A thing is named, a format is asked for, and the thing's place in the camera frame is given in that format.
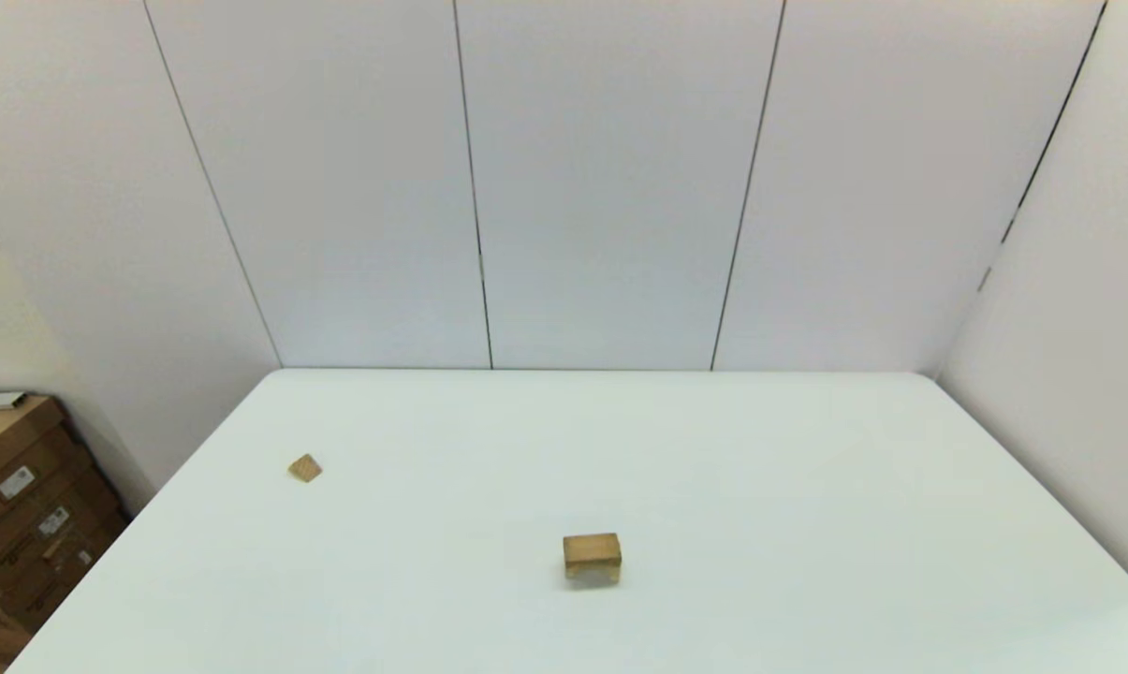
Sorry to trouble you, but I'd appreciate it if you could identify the rectangular wooden building block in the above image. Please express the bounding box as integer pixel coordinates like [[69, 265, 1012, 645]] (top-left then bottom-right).
[[563, 533, 623, 571]]

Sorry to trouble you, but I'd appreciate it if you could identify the arched wooden building block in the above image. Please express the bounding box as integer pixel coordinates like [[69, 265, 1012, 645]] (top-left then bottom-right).
[[566, 565, 623, 592]]

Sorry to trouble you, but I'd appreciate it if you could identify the cardboard box with white label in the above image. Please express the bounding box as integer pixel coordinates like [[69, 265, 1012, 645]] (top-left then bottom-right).
[[0, 395, 92, 514], [0, 459, 132, 605]]

